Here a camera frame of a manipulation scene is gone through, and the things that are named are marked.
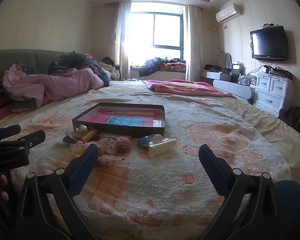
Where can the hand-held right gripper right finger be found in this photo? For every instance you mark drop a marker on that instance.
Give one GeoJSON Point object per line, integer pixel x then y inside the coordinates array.
{"type": "Point", "coordinates": [211, 166]}

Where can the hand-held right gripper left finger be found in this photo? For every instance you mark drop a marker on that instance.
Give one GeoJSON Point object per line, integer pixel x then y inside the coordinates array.
{"type": "Point", "coordinates": [86, 165]}

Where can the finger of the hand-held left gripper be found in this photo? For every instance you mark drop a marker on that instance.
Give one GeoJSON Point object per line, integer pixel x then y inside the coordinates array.
{"type": "Point", "coordinates": [12, 129]}
{"type": "Point", "coordinates": [31, 138]}

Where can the pearl and yellow hair clip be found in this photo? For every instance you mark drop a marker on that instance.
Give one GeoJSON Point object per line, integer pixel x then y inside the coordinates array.
{"type": "Point", "coordinates": [79, 148]}

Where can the polka dot mesh hair bow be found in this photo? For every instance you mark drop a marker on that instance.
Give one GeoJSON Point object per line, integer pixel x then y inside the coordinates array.
{"type": "Point", "coordinates": [107, 152]}

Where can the yellow spiral hair clip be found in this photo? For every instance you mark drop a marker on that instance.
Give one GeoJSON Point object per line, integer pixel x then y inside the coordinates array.
{"type": "Point", "coordinates": [89, 135]}

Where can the pink pompom hair clip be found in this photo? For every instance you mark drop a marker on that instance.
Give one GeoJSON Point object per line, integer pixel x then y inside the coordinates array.
{"type": "Point", "coordinates": [122, 145]}

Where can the shallow black cardboard box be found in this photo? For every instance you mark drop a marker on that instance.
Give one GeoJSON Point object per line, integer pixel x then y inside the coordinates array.
{"type": "Point", "coordinates": [120, 130]}

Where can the white hair claw clip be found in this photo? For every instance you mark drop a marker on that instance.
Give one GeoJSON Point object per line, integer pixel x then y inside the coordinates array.
{"type": "Point", "coordinates": [162, 147]}

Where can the person's left hand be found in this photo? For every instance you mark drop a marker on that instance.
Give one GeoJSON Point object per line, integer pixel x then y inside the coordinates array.
{"type": "Point", "coordinates": [4, 180]}

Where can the purple hair clip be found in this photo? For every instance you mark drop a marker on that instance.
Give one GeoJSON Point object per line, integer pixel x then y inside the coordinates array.
{"type": "Point", "coordinates": [69, 139]}

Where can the white pearl hair clip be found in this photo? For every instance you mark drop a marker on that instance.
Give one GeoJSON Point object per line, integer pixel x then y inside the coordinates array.
{"type": "Point", "coordinates": [81, 128]}

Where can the blue hair clip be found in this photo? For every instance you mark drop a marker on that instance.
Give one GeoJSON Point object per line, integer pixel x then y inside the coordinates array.
{"type": "Point", "coordinates": [143, 141]}

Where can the pink quilt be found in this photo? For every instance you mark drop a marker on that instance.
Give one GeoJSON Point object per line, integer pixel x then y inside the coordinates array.
{"type": "Point", "coordinates": [65, 85]}

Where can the pink booklet with blue label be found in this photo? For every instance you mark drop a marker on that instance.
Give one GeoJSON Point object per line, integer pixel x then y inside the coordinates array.
{"type": "Point", "coordinates": [130, 117]}

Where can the green padded headboard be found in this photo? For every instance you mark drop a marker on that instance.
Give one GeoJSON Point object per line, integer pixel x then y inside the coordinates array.
{"type": "Point", "coordinates": [17, 60]}

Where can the white and grey desk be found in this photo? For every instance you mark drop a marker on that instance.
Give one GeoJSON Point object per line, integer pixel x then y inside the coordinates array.
{"type": "Point", "coordinates": [230, 86]}

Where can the pink and yellow blanket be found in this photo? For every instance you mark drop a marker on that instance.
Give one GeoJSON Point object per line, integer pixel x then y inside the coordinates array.
{"type": "Point", "coordinates": [185, 87]}

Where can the dark floral quilt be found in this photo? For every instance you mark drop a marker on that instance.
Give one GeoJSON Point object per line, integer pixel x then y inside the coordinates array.
{"type": "Point", "coordinates": [65, 61]}

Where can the person's teal trouser leg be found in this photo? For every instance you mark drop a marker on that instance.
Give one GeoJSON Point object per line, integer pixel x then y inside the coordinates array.
{"type": "Point", "coordinates": [290, 205]}

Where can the brown knitted cloth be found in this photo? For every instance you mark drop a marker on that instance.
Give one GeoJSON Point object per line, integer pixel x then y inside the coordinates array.
{"type": "Point", "coordinates": [293, 118]}

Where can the cream clothes pile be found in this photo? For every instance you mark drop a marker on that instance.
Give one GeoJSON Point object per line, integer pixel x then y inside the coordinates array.
{"type": "Point", "coordinates": [110, 71]}

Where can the white drawer cabinet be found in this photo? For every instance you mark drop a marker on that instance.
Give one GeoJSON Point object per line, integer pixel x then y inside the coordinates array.
{"type": "Point", "coordinates": [273, 91]}

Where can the red patterned bedding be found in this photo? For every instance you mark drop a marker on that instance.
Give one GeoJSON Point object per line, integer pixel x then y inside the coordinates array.
{"type": "Point", "coordinates": [173, 66]}

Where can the white table mirror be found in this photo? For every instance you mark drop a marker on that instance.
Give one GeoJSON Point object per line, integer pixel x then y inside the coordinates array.
{"type": "Point", "coordinates": [225, 60]}

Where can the black puffer jacket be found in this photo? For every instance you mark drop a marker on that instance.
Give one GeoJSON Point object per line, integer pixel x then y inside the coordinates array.
{"type": "Point", "coordinates": [151, 66]}

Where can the black set-top box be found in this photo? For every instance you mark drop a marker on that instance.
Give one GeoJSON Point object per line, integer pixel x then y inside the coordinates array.
{"type": "Point", "coordinates": [280, 72]}

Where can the sheer white curtain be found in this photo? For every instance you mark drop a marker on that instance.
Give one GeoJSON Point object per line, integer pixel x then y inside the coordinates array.
{"type": "Point", "coordinates": [192, 42]}
{"type": "Point", "coordinates": [122, 37]}

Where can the black wall television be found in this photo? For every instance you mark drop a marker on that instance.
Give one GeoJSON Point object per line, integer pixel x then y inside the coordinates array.
{"type": "Point", "coordinates": [268, 43]}

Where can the window with dark frame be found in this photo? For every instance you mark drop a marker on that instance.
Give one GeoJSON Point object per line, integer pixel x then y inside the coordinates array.
{"type": "Point", "coordinates": [165, 30]}

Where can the white wall air conditioner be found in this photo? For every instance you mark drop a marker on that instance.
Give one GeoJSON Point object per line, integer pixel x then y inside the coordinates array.
{"type": "Point", "coordinates": [227, 12]}

